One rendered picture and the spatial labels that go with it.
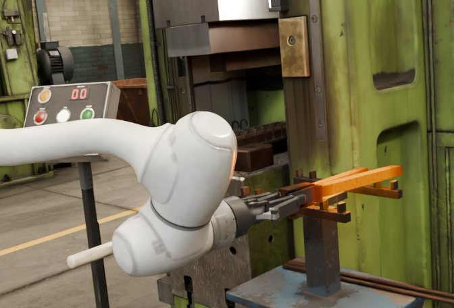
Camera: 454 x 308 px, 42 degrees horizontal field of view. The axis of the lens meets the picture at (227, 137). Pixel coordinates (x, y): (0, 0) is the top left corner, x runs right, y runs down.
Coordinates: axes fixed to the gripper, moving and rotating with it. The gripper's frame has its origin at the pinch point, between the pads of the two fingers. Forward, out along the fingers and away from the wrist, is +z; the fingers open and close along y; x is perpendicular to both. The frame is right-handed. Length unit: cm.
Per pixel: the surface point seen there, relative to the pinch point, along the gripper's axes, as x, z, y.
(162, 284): -58, 37, -106
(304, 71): 22, 44, -34
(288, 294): -30.4, 14.4, -17.5
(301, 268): -28.9, 26.5, -23.7
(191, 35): 35, 30, -67
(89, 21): 99, 464, -897
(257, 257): -32, 30, -44
